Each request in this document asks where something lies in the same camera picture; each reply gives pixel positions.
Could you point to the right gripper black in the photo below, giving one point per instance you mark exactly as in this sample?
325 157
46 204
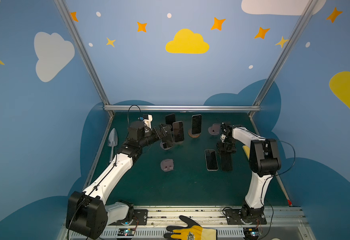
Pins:
226 144

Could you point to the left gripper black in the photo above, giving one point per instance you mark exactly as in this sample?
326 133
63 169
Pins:
164 132

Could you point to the black phone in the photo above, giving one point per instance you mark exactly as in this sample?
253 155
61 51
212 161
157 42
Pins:
170 119
196 124
226 162

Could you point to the silver phone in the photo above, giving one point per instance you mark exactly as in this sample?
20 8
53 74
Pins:
167 141

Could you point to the grey phone stand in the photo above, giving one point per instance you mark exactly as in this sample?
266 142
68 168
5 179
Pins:
167 165
214 130

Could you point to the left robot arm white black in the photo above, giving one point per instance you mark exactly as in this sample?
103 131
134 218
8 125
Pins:
87 212

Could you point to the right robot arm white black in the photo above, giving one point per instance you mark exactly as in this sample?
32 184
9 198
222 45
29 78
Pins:
264 162

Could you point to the pink phone middle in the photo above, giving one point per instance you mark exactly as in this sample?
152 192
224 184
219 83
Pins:
178 130

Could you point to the round wooden phone stand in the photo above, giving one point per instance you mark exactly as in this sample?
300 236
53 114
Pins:
194 136

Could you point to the black phone on wooden stand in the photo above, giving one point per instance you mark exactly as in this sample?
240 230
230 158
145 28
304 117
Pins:
196 124

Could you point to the yellow sponge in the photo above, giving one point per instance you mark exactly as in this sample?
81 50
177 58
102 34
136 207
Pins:
246 150

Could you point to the grey garden trowel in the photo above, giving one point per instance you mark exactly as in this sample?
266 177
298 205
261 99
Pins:
112 142

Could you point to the right green circuit board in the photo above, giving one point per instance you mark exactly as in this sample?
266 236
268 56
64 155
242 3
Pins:
251 234

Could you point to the green circuit board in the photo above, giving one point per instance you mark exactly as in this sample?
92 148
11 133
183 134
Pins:
126 232
251 234

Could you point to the yellow black work glove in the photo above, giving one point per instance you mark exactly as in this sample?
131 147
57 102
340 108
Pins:
193 231

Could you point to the left green circuit board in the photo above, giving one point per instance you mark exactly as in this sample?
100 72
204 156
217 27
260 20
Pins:
126 232

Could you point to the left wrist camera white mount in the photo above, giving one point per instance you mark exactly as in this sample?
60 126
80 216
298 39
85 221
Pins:
147 119

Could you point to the aluminium frame rear bar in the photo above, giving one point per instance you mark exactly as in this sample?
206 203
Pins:
168 108

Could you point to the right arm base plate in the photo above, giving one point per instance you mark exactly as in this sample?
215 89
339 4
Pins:
234 216

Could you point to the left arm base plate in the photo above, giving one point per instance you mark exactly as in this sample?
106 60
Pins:
140 216

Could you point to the aluminium frame right post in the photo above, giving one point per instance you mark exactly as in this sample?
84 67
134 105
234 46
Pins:
287 49

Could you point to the aluminium frame post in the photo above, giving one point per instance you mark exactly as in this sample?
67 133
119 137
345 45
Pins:
287 49
71 26

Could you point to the aluminium frame left post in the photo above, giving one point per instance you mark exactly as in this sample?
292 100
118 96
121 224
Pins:
71 26

